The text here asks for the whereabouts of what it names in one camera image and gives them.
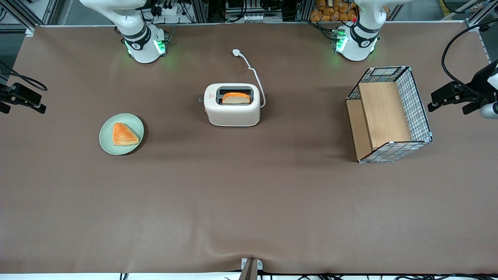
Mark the white two-slot toaster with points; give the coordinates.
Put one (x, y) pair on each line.
(233, 114)

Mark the toast slice with orange crust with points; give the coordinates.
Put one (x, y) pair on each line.
(235, 99)

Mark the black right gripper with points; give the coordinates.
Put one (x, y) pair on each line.
(4, 93)

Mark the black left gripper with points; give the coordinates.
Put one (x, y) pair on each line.
(477, 85)

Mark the brown table cover mat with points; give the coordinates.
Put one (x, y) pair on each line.
(249, 202)

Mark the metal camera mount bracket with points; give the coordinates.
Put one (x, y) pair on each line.
(251, 268)

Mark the white power strip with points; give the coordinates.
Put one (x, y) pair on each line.
(165, 10)

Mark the bag of bread rolls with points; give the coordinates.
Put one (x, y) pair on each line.
(334, 11)

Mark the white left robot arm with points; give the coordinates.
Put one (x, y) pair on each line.
(356, 39)

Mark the triangular golden pastry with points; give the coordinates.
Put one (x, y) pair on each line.
(123, 135)

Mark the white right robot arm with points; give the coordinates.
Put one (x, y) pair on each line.
(134, 27)

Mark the pale green round plate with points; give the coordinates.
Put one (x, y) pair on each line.
(107, 142)

